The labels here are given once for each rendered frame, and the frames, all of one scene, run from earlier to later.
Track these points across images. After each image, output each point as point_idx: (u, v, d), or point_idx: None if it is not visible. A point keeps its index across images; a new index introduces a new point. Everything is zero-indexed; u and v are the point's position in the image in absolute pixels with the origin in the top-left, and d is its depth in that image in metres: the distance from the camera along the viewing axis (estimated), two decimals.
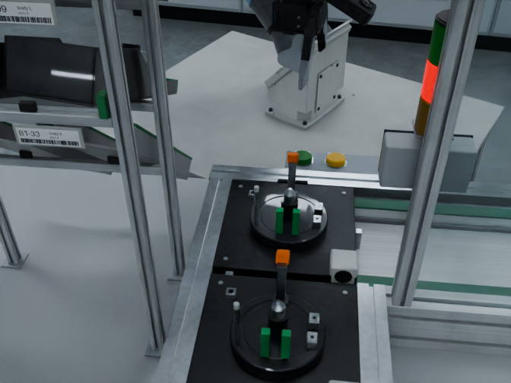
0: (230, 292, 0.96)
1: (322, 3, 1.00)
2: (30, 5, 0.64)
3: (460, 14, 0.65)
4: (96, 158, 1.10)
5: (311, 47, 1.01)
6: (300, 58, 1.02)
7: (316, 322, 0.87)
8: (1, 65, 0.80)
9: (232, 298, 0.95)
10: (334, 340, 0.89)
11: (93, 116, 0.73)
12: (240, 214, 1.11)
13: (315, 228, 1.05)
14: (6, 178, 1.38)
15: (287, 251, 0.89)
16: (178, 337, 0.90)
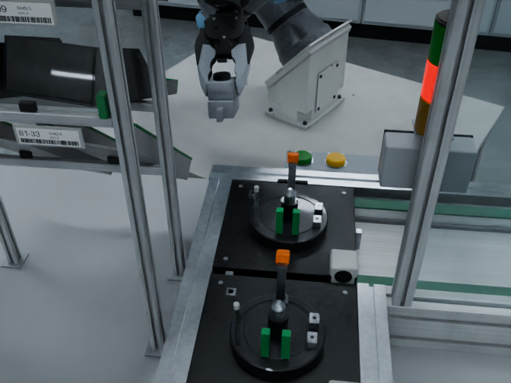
0: (230, 292, 0.96)
1: (215, 12, 1.05)
2: (30, 5, 0.64)
3: (460, 14, 0.65)
4: (96, 158, 1.10)
5: (198, 52, 1.04)
6: (199, 68, 1.04)
7: (316, 322, 0.87)
8: (1, 65, 0.80)
9: (232, 298, 0.95)
10: (334, 340, 0.89)
11: (93, 116, 0.73)
12: (240, 214, 1.11)
13: (315, 228, 1.05)
14: (6, 178, 1.38)
15: (287, 251, 0.89)
16: (178, 337, 0.90)
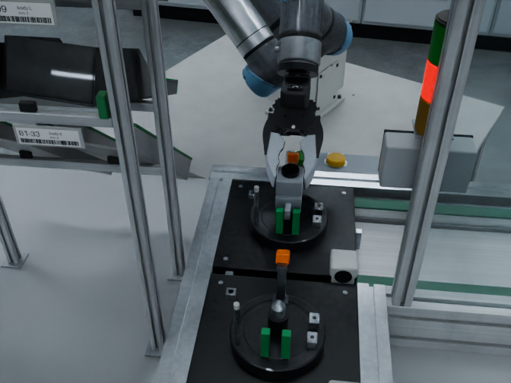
0: (230, 292, 0.96)
1: None
2: (30, 5, 0.64)
3: (460, 14, 0.65)
4: (96, 158, 1.10)
5: (267, 141, 1.02)
6: (265, 154, 1.03)
7: (316, 322, 0.87)
8: (1, 65, 0.80)
9: (232, 298, 0.95)
10: (334, 340, 0.89)
11: (93, 116, 0.73)
12: (240, 214, 1.11)
13: (315, 228, 1.05)
14: (6, 178, 1.38)
15: (287, 251, 0.89)
16: (178, 337, 0.90)
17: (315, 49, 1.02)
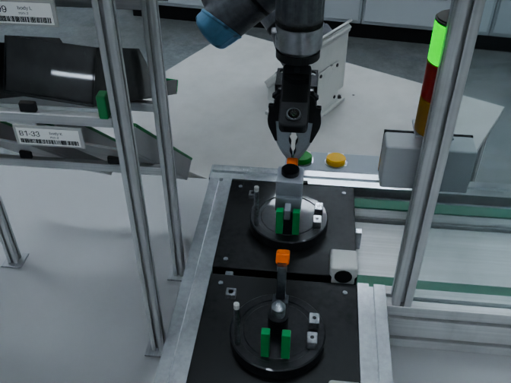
0: (230, 292, 0.96)
1: None
2: (30, 5, 0.64)
3: (460, 14, 0.65)
4: (96, 158, 1.10)
5: (274, 131, 1.03)
6: (276, 136, 1.06)
7: (316, 322, 0.87)
8: (1, 65, 0.80)
9: (232, 298, 0.95)
10: (334, 340, 0.89)
11: (93, 116, 0.73)
12: (240, 214, 1.11)
13: (315, 228, 1.05)
14: (6, 178, 1.38)
15: (287, 251, 0.89)
16: (178, 337, 0.90)
17: (315, 42, 0.93)
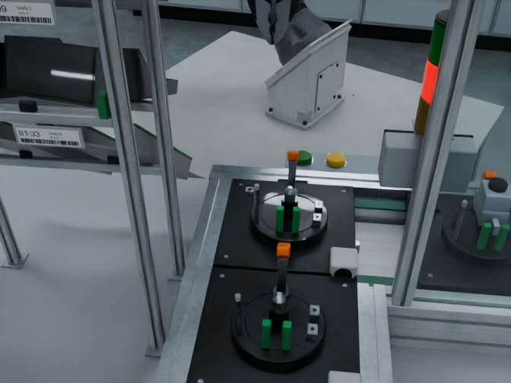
0: (249, 191, 1.16)
1: None
2: (30, 5, 0.64)
3: (460, 14, 0.65)
4: (96, 158, 1.10)
5: (253, 8, 1.05)
6: (256, 17, 1.07)
7: (320, 207, 1.07)
8: (1, 65, 0.80)
9: (251, 194, 1.15)
10: (334, 223, 1.09)
11: (93, 116, 0.73)
12: None
13: None
14: (6, 178, 1.38)
15: (296, 151, 1.09)
16: (178, 337, 0.90)
17: None
